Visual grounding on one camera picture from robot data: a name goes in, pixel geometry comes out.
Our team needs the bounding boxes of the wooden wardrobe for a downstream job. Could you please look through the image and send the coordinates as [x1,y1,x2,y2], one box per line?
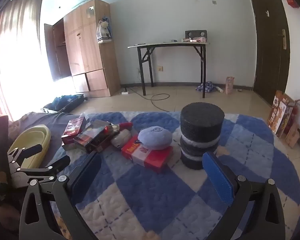
[44,0,121,98]

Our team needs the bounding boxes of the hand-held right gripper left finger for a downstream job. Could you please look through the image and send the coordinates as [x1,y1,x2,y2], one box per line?
[19,152,102,240]

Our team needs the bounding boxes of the black floor cable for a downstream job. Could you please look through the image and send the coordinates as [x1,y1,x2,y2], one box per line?
[126,87,170,112]

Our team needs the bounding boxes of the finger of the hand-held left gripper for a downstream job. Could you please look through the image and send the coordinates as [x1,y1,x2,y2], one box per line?
[14,156,71,184]
[7,144,44,167]

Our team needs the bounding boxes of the red cylindrical tube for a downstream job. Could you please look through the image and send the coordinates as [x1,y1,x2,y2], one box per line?
[104,122,133,133]

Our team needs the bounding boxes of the blue checked cloth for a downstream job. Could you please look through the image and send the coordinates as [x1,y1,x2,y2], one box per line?
[195,81,217,93]

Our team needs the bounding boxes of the red and white curtain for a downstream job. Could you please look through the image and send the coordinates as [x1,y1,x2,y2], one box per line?
[0,0,44,120]

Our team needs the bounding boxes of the dark blue bed sheet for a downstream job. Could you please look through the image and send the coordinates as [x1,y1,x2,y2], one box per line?
[7,112,88,180]

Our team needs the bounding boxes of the pink carton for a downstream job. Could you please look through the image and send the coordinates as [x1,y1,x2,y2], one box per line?
[225,76,235,95]

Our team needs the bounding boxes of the dark rectangular box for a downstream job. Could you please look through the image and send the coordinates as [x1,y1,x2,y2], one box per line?
[73,120,115,153]

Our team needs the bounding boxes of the open dark suitcase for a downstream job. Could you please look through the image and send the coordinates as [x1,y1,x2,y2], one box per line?
[41,94,85,113]

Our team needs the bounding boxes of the round purple-blue plush toy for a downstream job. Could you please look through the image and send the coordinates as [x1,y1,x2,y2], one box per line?
[137,126,173,150]

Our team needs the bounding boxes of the dark wooden door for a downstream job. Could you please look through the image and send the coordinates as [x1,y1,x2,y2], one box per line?
[249,0,290,107]

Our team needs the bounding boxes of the black-legged folding table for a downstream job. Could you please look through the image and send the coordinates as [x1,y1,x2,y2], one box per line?
[127,41,211,98]

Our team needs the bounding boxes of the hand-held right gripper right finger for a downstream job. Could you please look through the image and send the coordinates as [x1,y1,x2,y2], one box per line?
[202,151,286,240]

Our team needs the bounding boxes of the blue checked blanket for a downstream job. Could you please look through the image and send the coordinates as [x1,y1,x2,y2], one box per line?
[52,111,300,240]

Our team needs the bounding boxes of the black panel with two holes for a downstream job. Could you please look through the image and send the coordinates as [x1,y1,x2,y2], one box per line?
[185,30,208,43]

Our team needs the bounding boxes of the colourful printed box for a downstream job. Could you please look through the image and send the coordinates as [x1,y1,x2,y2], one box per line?
[267,90,295,138]

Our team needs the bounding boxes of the black foam cylinder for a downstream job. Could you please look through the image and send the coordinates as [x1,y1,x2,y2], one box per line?
[180,102,225,170]

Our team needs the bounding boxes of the white hanging bag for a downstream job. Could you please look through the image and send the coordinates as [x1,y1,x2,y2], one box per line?
[96,17,113,44]

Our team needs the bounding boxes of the red and white cigarette box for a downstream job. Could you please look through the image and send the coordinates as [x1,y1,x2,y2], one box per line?
[61,117,87,150]

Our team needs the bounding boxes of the large red carton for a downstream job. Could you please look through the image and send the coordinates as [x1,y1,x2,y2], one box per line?
[121,135,173,174]

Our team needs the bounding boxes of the yellow plastic basin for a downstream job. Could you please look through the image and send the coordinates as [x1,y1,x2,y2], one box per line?
[8,124,52,169]

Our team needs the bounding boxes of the pink packets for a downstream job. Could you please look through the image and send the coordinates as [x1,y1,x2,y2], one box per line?
[182,37,207,43]

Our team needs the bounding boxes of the cream round tin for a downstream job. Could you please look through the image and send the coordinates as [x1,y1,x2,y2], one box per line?
[111,129,132,147]

